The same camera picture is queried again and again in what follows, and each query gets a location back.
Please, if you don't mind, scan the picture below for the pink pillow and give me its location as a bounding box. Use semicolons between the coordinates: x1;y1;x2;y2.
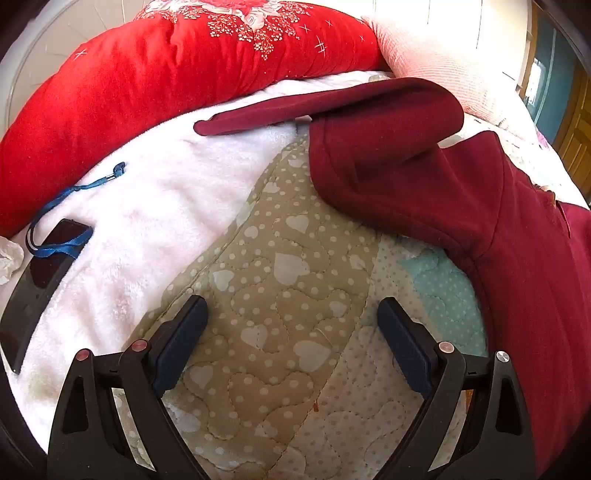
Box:
362;4;539;134

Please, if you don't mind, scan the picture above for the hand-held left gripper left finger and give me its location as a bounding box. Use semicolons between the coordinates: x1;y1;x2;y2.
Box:
46;295;211;480

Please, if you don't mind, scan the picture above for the maroon fleece garment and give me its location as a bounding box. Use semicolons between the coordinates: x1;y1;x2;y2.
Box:
193;78;591;480

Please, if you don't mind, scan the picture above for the blue lanyard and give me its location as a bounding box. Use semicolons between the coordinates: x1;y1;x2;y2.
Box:
25;161;126;258

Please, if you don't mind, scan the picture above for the wooden door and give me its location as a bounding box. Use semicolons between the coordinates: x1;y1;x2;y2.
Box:
517;4;591;195

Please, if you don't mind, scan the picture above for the white fleece blanket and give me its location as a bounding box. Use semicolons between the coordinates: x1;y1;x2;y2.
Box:
9;69;398;439

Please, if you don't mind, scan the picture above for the white crumpled tissue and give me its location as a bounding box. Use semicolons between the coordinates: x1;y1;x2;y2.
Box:
0;236;24;286

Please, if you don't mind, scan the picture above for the black smartphone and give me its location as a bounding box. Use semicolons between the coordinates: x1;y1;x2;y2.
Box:
0;218;94;374

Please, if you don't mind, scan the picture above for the heart print patchwork quilt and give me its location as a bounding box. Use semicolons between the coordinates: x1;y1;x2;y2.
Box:
111;111;589;480

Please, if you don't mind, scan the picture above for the red floral quilt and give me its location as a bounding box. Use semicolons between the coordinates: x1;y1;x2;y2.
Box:
0;0;389;236

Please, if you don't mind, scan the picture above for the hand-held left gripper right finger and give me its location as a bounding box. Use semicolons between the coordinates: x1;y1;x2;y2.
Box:
374;298;539;480

